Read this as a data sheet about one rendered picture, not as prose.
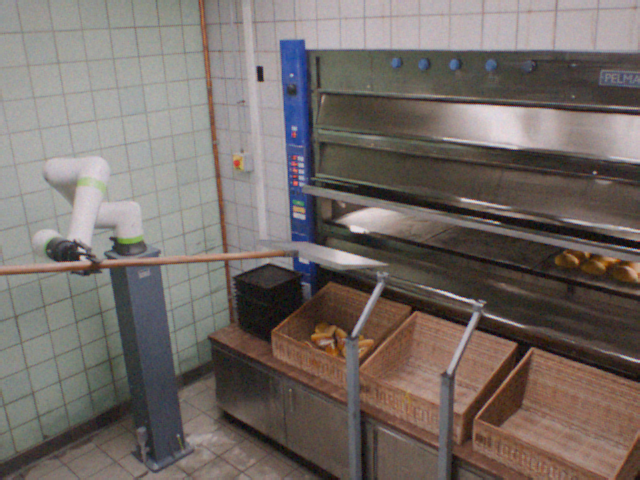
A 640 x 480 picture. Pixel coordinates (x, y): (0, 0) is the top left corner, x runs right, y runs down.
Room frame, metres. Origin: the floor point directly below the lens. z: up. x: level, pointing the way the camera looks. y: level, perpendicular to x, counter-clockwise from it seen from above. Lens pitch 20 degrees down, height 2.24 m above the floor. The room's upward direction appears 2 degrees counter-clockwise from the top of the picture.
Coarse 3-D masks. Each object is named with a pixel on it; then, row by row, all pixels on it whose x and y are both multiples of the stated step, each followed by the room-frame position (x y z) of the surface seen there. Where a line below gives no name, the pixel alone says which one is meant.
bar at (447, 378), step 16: (368, 272) 2.62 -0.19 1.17; (384, 272) 2.59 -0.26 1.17; (416, 288) 2.44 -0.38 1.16; (432, 288) 2.40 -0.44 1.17; (368, 304) 2.51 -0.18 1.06; (464, 304) 2.29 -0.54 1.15; (480, 304) 2.23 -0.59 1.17; (352, 336) 2.42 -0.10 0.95; (464, 336) 2.18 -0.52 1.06; (352, 352) 2.39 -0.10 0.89; (352, 368) 2.39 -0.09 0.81; (352, 384) 2.40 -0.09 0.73; (448, 384) 2.06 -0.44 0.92; (352, 400) 2.40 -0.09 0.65; (448, 400) 2.06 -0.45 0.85; (352, 416) 2.40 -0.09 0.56; (448, 416) 2.06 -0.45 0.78; (352, 432) 2.40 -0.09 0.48; (448, 432) 2.07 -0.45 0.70; (352, 448) 2.40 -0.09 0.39; (448, 448) 2.07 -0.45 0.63; (352, 464) 2.41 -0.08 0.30; (448, 464) 2.07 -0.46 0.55
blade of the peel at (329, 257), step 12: (264, 240) 2.95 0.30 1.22; (300, 252) 2.71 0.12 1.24; (312, 252) 2.87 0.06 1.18; (324, 252) 2.91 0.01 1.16; (336, 252) 2.95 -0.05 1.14; (324, 264) 2.60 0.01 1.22; (336, 264) 2.56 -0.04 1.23; (348, 264) 2.57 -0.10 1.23; (360, 264) 2.63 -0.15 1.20; (372, 264) 2.70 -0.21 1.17; (384, 264) 2.78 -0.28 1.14
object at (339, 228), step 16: (336, 224) 3.29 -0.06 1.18; (368, 240) 3.10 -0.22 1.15; (384, 240) 3.03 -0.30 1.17; (400, 240) 2.99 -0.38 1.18; (432, 256) 2.83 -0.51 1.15; (448, 256) 2.77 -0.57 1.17; (464, 256) 2.73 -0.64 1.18; (496, 272) 2.59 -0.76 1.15; (512, 272) 2.54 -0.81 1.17; (528, 272) 2.51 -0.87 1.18; (544, 272) 2.50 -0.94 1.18; (560, 288) 2.39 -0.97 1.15; (576, 288) 2.35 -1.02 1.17; (592, 288) 2.31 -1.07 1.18; (608, 288) 2.30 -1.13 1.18; (624, 304) 2.21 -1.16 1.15
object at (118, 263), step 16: (176, 256) 2.25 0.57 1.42; (192, 256) 2.30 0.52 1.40; (208, 256) 2.35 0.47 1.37; (224, 256) 2.40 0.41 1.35; (240, 256) 2.46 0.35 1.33; (256, 256) 2.53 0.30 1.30; (272, 256) 2.60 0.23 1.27; (0, 272) 1.77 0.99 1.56; (16, 272) 1.81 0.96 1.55; (32, 272) 1.85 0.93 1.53
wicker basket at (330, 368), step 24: (336, 288) 3.23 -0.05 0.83; (312, 312) 3.15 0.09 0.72; (336, 312) 3.19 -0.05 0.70; (360, 312) 3.08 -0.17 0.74; (408, 312) 2.88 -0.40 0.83; (288, 336) 3.01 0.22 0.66; (384, 336) 2.73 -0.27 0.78; (288, 360) 2.85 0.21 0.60; (336, 360) 2.62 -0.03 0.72; (360, 360) 2.60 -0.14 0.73; (384, 360) 2.74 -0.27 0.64; (336, 384) 2.63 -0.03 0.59; (360, 384) 2.60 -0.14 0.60
